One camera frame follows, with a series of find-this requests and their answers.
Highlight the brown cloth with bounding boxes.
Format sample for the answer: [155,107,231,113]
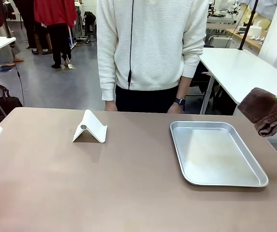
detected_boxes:
[237,87,277,138]

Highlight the person's left forearm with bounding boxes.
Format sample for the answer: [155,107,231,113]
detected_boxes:
[176,75,192,100]

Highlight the person's left hand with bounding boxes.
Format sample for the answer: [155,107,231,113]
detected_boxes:
[166,103,185,115]

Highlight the person's right hand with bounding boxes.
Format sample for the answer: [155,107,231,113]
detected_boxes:
[104,100,118,112]

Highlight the large white table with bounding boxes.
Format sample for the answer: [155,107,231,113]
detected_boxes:
[198,47,277,133]

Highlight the wooden desk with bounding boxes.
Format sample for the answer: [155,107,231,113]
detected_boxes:
[225,28,269,52]

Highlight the white tissue box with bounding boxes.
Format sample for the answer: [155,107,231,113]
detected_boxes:
[249,20,265,38]

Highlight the black pole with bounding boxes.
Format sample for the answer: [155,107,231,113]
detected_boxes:
[239,0,260,51]

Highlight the silver metal tray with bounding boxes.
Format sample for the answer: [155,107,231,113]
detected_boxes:
[169,121,269,188]

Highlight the person in white sweater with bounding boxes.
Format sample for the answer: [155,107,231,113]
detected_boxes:
[96,0,210,114]

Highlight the white folding stand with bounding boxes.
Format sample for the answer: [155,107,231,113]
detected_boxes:
[71,109,108,144]

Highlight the black office chair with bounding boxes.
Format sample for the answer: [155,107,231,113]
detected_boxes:
[83,11,97,39]

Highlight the bystander in red top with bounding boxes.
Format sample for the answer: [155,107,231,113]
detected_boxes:
[33,0,78,70]

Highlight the bystander in black clothes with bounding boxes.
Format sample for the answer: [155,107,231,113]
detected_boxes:
[17,0,49,56]

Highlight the black bag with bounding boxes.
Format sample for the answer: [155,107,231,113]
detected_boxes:
[0,84,24,115]

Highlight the black earphone cord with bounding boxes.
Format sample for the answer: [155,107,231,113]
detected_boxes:
[128,0,135,90]

